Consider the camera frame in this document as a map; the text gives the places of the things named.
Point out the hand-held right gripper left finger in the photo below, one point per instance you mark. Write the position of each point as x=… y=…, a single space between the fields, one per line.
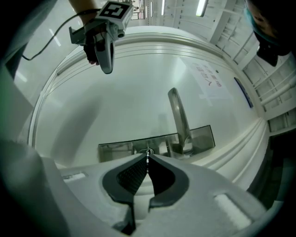
x=92 y=185

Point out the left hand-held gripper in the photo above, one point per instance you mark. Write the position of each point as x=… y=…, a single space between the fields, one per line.
x=115 y=11

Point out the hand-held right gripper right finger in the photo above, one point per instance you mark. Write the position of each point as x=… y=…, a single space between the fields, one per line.
x=208 y=196

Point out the person's left forearm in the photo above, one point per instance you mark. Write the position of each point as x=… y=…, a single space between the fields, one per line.
x=83 y=7

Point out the dark blue label strip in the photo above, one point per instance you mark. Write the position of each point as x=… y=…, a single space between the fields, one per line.
x=244 y=92

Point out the person's left hand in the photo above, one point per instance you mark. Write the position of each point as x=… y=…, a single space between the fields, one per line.
x=90 y=46

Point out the dark metal lock plate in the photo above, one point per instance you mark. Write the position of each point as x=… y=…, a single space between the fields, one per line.
x=199 y=139

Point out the long ceiling light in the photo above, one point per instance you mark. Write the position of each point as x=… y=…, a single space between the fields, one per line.
x=163 y=7
x=201 y=8

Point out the paper sign with red print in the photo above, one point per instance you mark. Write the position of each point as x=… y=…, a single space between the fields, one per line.
x=208 y=78

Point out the teal face mask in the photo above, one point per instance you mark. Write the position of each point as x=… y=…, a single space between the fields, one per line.
x=250 y=20

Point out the black head camera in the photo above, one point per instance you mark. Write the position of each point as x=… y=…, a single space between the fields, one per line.
x=268 y=54

